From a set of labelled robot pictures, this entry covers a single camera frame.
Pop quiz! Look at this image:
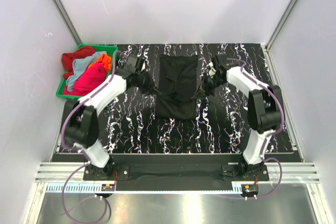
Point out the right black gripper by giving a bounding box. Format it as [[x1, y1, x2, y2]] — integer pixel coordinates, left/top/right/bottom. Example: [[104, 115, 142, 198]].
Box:
[[192, 72, 225, 100]]

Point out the black t shirt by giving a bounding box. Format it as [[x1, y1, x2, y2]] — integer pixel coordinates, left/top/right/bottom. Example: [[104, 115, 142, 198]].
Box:
[[155, 55, 198, 121]]

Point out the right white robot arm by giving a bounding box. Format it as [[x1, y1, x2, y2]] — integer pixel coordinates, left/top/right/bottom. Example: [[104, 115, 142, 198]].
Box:
[[194, 63, 285, 180]]

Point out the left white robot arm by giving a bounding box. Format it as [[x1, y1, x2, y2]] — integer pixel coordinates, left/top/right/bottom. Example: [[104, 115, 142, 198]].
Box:
[[60, 71, 155, 180]]

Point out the orange t shirt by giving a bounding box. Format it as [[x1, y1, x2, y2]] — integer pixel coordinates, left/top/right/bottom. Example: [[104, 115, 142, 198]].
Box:
[[88, 53, 112, 72]]

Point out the green plastic bin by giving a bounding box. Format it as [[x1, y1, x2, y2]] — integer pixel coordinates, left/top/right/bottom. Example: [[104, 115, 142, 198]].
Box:
[[56, 44, 118, 99]]

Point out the black marbled table mat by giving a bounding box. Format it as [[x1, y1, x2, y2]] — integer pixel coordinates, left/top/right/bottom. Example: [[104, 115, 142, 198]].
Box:
[[55, 42, 296, 154]]

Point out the magenta t shirt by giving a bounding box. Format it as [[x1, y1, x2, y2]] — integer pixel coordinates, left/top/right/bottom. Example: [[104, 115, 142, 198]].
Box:
[[62, 63, 108, 97]]

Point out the light blue t shirt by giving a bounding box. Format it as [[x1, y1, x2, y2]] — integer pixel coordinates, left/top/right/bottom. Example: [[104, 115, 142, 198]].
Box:
[[66, 51, 105, 92]]

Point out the dark red t shirt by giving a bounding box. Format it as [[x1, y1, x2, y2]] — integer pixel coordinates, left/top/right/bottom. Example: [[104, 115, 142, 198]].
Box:
[[61, 46, 96, 80]]

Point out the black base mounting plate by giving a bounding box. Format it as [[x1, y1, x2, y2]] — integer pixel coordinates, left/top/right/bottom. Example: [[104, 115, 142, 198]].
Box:
[[83, 154, 269, 193]]

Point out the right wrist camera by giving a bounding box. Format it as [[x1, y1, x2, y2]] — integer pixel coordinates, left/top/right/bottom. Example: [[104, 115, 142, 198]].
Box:
[[207, 55, 222, 77]]

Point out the aluminium rail profile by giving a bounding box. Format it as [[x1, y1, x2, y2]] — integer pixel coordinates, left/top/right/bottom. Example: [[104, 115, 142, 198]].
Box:
[[35, 162, 320, 184]]

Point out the left corner frame post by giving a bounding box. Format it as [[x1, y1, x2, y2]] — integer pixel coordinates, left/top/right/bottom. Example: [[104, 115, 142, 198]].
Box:
[[52, 0, 83, 45]]

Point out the corner frame post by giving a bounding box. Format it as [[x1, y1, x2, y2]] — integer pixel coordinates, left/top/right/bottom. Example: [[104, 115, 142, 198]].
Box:
[[52, 0, 83, 45], [265, 0, 299, 51]]

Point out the right corner frame post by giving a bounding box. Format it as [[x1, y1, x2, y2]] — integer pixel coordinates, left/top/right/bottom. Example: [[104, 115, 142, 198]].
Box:
[[265, 0, 299, 51]]

